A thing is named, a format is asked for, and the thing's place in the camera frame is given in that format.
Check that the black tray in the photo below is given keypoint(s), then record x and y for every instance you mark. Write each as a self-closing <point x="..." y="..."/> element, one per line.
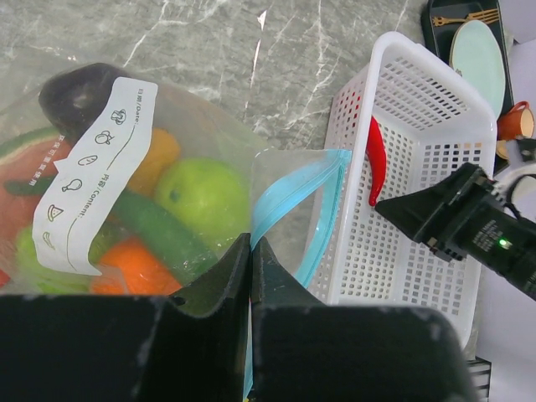
<point x="438" y="40"/>

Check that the orange cup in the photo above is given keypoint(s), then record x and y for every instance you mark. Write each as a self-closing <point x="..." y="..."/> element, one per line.
<point x="518" y="122"/>

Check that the light green plate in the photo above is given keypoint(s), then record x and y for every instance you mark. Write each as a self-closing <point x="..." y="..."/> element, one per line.
<point x="475" y="55"/>

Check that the green chili pepper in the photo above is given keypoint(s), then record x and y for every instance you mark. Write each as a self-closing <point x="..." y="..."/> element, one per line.
<point x="71" y="212"/>

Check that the orange fruit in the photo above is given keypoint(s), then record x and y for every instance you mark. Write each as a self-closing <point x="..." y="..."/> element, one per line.
<point x="130" y="268"/>

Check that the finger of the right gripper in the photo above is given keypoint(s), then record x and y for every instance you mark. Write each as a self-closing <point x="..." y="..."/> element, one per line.
<point x="437" y="215"/>

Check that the aluminium rail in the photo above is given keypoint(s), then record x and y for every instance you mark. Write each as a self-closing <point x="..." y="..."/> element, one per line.
<point x="480" y="370"/>

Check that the clear zip bag blue zipper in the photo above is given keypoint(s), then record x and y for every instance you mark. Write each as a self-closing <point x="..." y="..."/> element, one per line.
<point x="294" y="195"/>

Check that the red chili pepper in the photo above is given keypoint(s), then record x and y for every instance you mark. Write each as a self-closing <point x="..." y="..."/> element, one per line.
<point x="377" y="159"/>

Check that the white plastic basket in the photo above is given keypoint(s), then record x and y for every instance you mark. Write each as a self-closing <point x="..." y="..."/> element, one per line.
<point x="431" y="121"/>

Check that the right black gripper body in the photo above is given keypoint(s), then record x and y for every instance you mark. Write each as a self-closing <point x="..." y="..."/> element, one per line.
<point x="504" y="241"/>

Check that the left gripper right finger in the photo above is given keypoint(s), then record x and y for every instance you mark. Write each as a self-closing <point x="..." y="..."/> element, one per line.
<point x="304" y="350"/>

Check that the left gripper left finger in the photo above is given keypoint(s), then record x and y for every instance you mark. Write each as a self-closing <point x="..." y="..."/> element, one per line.
<point x="190" y="346"/>

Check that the dark brown fruit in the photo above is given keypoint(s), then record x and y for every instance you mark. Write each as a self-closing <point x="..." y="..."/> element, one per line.
<point x="72" y="100"/>

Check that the yellow mango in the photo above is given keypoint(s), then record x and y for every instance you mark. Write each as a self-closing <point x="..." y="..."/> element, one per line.
<point x="163" y="151"/>

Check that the green apple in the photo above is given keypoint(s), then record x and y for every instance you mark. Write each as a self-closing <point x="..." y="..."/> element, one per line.
<point x="209" y="197"/>

